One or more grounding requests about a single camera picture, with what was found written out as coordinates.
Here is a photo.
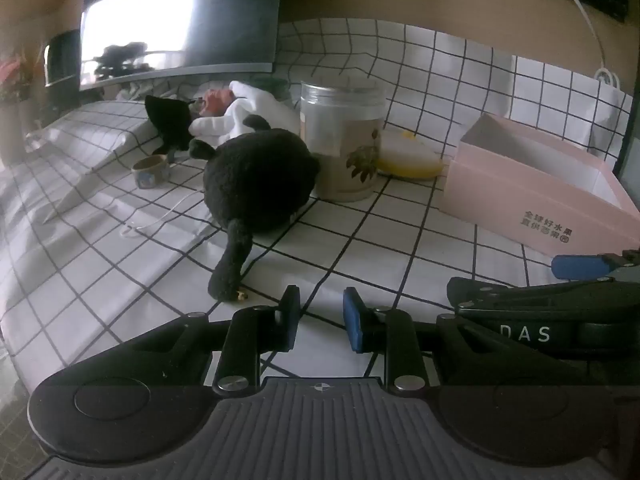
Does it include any white cloth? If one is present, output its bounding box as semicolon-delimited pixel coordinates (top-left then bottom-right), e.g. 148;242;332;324
190;80;301;147

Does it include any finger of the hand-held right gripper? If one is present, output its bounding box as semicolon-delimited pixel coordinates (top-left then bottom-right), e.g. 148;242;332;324
551;248;640;281

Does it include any black computer monitor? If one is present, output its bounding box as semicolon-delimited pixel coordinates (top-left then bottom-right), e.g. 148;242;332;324
80;0;286;92

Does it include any patterned tape roll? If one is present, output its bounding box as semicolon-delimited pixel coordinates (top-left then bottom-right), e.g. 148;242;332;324
131;155;169;190

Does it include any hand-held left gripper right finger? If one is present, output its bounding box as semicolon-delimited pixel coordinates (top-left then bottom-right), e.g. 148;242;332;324
343;287;576;394

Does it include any pink flower bouquet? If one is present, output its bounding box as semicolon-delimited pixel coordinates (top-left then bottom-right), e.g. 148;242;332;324
0;45;43;106

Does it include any white cable with plug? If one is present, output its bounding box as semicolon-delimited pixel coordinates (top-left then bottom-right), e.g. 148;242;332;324
547;0;621;86

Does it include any small black plush toy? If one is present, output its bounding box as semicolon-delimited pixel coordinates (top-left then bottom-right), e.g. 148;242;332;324
144;95;193;156

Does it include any large black plush toy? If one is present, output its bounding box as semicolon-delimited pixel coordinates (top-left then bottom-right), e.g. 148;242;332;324
189;115;321;302

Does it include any pink cardboard box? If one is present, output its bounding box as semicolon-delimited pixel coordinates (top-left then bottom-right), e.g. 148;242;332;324
439;113;640;258

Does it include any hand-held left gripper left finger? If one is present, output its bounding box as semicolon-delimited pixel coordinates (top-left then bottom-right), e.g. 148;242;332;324
117;285;302;396

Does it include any thin white cord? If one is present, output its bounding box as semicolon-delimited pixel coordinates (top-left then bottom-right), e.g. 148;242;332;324
120;187;206;238

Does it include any green clear plastic bottle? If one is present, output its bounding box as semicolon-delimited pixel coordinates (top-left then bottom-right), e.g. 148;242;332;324
247;76;293;106

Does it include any yellow and white sponge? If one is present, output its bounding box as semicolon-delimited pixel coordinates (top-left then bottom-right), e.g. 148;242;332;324
377;129;445;181

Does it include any pink plush toy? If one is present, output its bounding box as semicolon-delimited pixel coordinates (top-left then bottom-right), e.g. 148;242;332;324
200;89;236;116

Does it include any white checked tablecloth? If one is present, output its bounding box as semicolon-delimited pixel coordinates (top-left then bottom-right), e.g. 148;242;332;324
0;17;640;401

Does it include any clear plastic jar floral label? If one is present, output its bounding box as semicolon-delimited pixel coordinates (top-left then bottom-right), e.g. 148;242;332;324
300;80;388;203

